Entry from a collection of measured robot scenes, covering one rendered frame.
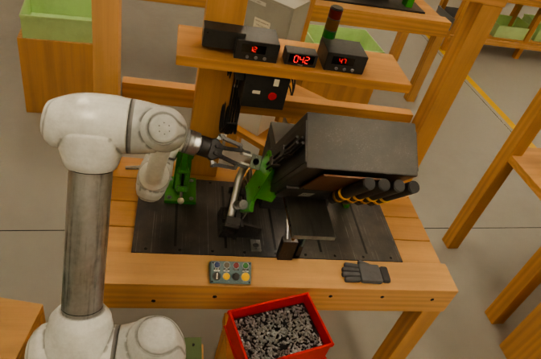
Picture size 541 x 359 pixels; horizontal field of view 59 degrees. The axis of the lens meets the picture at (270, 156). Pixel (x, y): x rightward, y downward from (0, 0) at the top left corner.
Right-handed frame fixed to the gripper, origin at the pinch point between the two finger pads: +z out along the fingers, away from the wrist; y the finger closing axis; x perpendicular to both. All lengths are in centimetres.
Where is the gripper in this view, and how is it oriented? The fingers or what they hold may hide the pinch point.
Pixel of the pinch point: (248, 160)
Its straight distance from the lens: 181.7
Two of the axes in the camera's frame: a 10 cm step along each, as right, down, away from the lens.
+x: -4.0, 0.5, 9.2
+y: 2.4, -9.6, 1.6
